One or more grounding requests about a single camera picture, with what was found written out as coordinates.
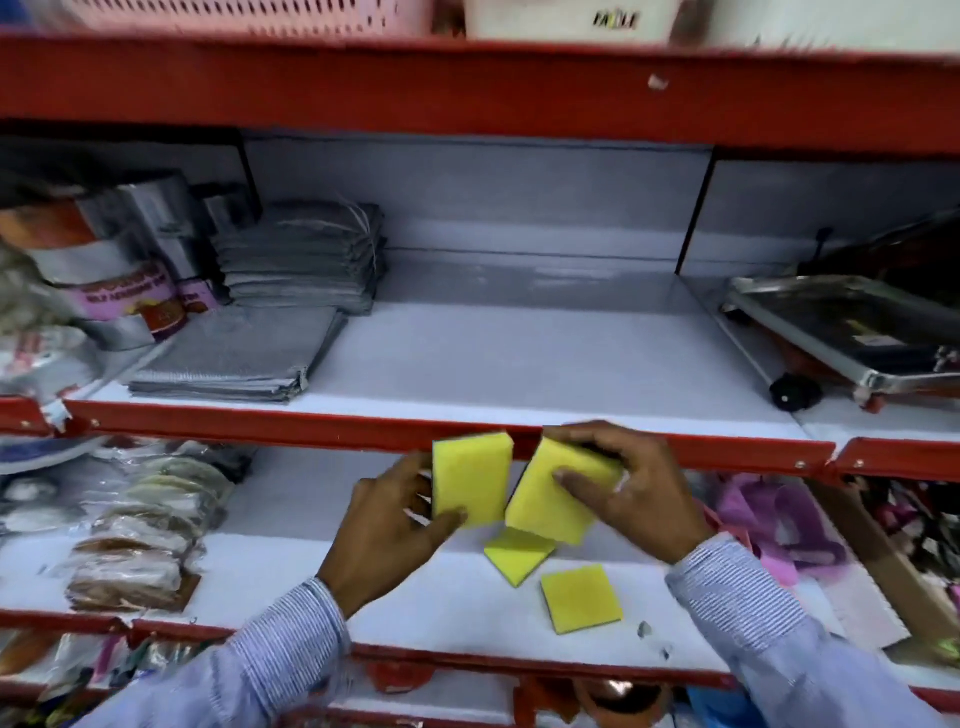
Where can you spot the person's right hand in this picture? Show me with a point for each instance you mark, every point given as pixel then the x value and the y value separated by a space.
pixel 649 502

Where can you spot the person's left hand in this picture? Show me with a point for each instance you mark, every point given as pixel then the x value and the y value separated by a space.
pixel 375 536

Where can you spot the person's left thumb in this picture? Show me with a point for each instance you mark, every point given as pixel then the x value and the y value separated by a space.
pixel 444 523

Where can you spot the person's right thumb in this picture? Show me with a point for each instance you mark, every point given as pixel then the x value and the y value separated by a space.
pixel 583 486

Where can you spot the yellow scrub sponge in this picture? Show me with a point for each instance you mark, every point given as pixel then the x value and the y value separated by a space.
pixel 472 472
pixel 551 499
pixel 517 556
pixel 581 598

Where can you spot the person's left forearm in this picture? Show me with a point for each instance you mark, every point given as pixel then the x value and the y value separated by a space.
pixel 247 660

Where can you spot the person's right forearm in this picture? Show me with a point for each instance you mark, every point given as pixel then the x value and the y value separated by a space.
pixel 780 637

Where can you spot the pink and purple bags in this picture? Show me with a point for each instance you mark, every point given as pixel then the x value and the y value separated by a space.
pixel 772 521

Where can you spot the black stove knob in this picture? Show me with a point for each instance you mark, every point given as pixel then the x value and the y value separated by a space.
pixel 794 391

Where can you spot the flat stack of grey cloths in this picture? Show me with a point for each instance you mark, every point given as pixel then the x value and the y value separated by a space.
pixel 240 352

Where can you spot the tall stack of grey cloths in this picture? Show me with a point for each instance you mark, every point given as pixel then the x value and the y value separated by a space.
pixel 304 259

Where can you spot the brown cardboard piece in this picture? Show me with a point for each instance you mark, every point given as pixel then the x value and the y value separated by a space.
pixel 881 559

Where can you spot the pile of clear scrubber packets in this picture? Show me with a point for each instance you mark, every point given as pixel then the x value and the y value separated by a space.
pixel 135 525

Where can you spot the steel gas stove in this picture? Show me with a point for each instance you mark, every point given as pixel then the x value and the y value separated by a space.
pixel 855 334

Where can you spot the red and white shelf rack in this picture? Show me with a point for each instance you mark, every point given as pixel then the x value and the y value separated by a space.
pixel 450 97

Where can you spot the pile of silver foil packets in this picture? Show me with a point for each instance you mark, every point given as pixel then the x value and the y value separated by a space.
pixel 105 262

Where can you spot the white plastic box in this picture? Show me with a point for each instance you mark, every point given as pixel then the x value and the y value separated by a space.
pixel 570 19

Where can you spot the white plastic container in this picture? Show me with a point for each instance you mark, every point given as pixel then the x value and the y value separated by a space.
pixel 832 22

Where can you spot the pink plastic basket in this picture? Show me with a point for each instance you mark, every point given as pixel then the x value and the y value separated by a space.
pixel 247 15

